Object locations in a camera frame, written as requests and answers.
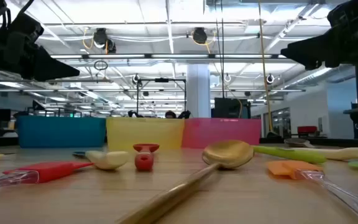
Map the orange silicone spatula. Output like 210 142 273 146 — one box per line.
266 159 358 224

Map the black cable coil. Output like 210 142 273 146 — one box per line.
93 60 109 72

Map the white square column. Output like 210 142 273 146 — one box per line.
186 63 211 119

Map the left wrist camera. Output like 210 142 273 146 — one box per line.
6 12 45 52

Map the red silicone spatula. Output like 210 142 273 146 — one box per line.
0 161 94 190

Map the blue plastic bin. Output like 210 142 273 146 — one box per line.
16 115 107 149

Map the cream-handled table knife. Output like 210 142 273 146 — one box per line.
72 150 129 170
286 146 358 161

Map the yellow translucent plastic bin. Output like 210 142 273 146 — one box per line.
106 117 185 152

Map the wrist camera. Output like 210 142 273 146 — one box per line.
6 12 45 52
326 0 358 29

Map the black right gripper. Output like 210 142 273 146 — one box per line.
280 12 358 71

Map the black hanging cable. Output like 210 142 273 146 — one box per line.
214 0 226 99

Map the pink translucent plastic bin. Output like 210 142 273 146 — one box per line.
181 117 262 149

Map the yellow hanging cable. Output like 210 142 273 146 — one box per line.
257 0 275 134

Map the gold metal spoon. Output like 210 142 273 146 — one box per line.
115 139 255 224

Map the long ceiling light strip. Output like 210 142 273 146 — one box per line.
50 53 287 60

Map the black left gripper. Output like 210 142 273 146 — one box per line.
0 30 81 82

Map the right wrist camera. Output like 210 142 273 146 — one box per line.
326 0 358 29

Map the green silicone spoon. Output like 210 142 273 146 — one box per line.
252 144 328 165

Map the red silicone spoon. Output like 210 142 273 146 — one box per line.
132 143 160 172

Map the black rig frame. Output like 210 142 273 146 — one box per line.
135 77 188 118

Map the black cabinet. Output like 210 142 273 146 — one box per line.
213 97 250 119

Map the red chair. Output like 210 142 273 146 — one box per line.
296 125 319 135

